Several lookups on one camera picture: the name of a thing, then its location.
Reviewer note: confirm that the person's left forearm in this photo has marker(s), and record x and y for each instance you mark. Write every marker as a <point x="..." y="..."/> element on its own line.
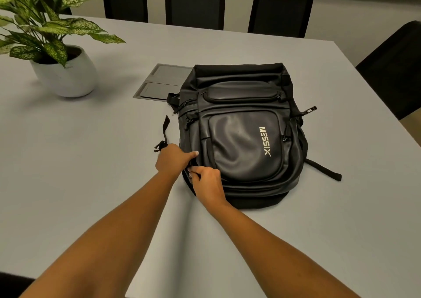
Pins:
<point x="98" y="248"/>

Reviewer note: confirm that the person's left hand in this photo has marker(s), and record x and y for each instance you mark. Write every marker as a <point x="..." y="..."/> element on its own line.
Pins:
<point x="172" y="161"/>

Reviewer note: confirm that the person's right hand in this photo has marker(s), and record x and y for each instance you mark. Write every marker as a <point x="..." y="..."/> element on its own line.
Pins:
<point x="209" y="187"/>

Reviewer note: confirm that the small variegated table plant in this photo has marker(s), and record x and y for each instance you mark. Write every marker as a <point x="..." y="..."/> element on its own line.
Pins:
<point x="42" y="24"/>

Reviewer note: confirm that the white round plant pot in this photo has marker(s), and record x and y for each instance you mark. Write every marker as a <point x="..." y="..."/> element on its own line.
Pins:
<point x="70" y="77"/>

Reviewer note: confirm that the black backpack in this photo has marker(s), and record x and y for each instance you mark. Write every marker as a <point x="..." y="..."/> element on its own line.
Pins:
<point x="243" y="136"/>

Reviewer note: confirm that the person's right forearm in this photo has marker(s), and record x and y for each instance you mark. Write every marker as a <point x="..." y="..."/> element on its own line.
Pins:
<point x="283" y="258"/>

